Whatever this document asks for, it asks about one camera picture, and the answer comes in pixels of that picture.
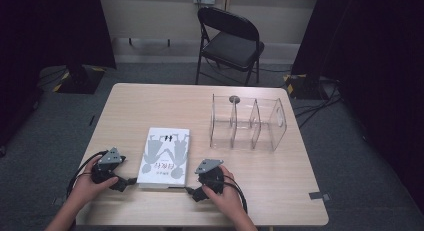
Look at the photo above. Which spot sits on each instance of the black curtain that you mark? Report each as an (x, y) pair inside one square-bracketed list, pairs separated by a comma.
[(40, 31), (376, 57)]

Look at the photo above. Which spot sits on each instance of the black folding chair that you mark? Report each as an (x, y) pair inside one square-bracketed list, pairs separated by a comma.
[(233, 47)]

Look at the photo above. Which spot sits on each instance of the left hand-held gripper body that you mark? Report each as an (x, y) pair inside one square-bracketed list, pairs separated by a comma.
[(110, 157)]

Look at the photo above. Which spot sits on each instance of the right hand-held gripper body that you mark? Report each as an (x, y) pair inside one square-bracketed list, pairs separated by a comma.
[(208, 166)]

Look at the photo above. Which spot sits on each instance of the person's right hand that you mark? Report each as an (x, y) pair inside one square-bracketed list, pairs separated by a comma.
[(226, 199)]

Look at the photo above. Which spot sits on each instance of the white book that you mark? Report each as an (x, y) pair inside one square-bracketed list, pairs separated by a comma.
[(165, 172)]

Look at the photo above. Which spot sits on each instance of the black stand base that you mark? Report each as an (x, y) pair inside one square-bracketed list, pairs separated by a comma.
[(305, 87), (81, 81)]

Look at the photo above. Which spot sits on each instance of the person's left hand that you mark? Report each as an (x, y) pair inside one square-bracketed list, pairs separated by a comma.
[(88, 191)]

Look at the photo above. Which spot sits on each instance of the clear acrylic book rack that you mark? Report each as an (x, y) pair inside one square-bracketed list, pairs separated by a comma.
[(278, 131)]

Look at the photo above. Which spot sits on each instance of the grey round disc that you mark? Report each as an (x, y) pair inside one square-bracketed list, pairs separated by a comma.
[(234, 98)]

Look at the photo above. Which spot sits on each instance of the grey tape strip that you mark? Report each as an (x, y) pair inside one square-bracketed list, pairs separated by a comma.
[(59, 201), (318, 195)]

